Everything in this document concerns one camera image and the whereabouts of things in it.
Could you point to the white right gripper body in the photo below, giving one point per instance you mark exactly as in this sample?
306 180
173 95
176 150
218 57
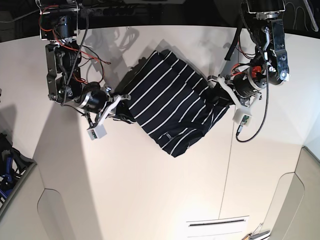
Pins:
116 99

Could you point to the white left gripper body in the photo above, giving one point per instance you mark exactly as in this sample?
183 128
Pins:
240 107

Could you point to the navy white striped T-shirt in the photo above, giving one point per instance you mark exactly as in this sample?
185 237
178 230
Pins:
167 102

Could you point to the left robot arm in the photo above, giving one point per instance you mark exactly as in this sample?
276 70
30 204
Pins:
268 65

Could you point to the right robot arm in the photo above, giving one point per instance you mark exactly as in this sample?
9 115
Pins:
59 25

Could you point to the black metal ruler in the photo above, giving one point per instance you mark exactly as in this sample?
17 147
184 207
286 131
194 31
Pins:
215 222

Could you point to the tools at table edge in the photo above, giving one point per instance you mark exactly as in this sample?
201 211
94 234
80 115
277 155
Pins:
257 235

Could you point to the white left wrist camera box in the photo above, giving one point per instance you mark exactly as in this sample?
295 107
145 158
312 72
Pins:
242 116

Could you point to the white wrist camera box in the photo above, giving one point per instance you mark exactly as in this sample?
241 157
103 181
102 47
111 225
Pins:
96 132
242 116

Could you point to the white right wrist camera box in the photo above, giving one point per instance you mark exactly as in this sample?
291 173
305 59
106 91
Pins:
96 132

